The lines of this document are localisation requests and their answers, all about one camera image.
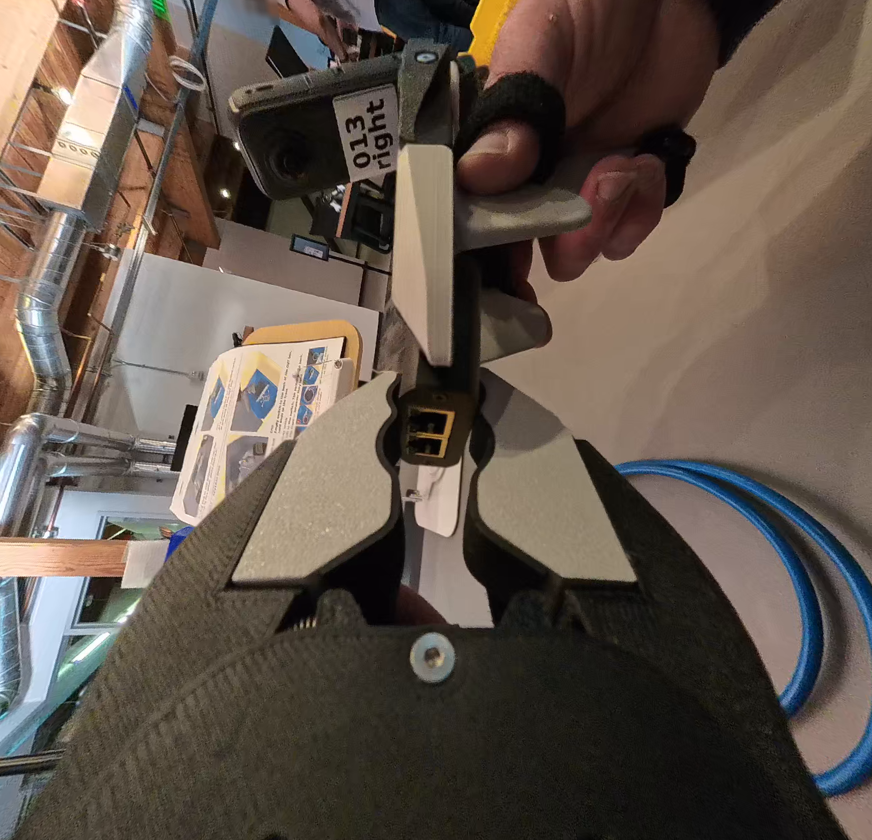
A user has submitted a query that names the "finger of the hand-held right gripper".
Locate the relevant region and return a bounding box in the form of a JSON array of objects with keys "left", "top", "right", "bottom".
[
  {"left": 393, "top": 143, "right": 456, "bottom": 367},
  {"left": 479, "top": 289, "right": 554, "bottom": 368}
]

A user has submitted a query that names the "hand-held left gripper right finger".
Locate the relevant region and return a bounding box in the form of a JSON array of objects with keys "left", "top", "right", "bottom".
[{"left": 462, "top": 368, "right": 639, "bottom": 628}]

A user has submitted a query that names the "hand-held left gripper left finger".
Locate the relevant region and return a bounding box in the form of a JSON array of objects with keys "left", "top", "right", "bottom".
[{"left": 230, "top": 371, "right": 404, "bottom": 627}]

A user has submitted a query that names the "small black network adapter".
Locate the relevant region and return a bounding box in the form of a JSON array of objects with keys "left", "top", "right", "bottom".
[{"left": 398, "top": 254, "right": 486, "bottom": 467}]

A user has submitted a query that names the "blue ethernet cable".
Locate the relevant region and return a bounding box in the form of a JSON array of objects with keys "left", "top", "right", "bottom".
[{"left": 613, "top": 460, "right": 872, "bottom": 797}]

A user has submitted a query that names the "person's right hand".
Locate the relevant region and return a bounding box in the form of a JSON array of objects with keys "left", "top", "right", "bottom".
[{"left": 455, "top": 0, "right": 723, "bottom": 313}]

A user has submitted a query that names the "white document stand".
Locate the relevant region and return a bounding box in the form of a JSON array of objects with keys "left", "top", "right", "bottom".
[{"left": 402, "top": 462, "right": 466, "bottom": 538}]

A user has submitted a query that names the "wooden backing board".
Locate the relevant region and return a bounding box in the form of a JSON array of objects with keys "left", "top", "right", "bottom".
[{"left": 242, "top": 320, "right": 363, "bottom": 394}]

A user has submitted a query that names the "printed instruction sheet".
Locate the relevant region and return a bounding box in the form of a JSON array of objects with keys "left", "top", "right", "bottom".
[{"left": 169, "top": 336, "right": 357, "bottom": 526}]

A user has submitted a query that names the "grey partition panel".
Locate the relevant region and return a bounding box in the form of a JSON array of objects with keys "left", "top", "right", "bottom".
[{"left": 102, "top": 220, "right": 380, "bottom": 446}]

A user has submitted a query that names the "yellow plastic bin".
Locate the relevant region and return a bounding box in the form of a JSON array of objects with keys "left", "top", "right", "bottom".
[{"left": 469, "top": 0, "right": 542, "bottom": 65}]

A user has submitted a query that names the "wooden ledge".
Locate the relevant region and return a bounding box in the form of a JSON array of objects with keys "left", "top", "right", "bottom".
[{"left": 0, "top": 539, "right": 132, "bottom": 578}]

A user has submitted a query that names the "silver ventilation duct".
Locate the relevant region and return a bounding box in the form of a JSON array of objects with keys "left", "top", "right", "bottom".
[{"left": 0, "top": 0, "right": 159, "bottom": 718}]

